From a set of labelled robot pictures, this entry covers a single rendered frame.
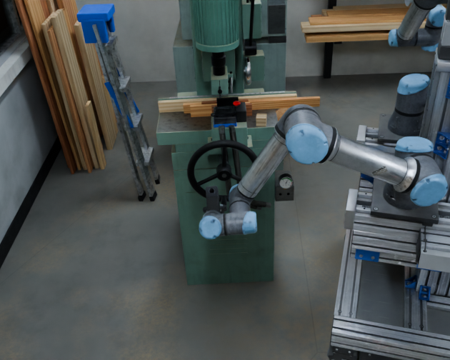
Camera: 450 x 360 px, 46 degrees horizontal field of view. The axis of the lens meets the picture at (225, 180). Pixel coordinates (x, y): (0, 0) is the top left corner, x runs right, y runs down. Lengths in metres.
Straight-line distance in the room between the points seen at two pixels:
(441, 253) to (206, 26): 1.17
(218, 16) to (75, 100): 1.61
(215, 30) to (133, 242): 1.42
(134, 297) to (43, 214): 0.95
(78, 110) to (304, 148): 2.17
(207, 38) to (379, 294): 1.31
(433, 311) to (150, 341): 1.25
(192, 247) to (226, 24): 1.07
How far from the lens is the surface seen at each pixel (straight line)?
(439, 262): 1.93
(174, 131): 2.18
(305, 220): 3.09
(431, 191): 1.73
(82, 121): 3.52
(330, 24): 4.16
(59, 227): 3.26
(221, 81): 2.19
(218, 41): 2.09
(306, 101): 2.31
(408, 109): 2.29
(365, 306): 2.39
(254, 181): 1.79
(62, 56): 3.35
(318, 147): 1.54
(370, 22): 4.21
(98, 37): 2.85
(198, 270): 2.66
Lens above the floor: 1.98
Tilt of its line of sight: 36 degrees down
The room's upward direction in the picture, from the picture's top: 3 degrees counter-clockwise
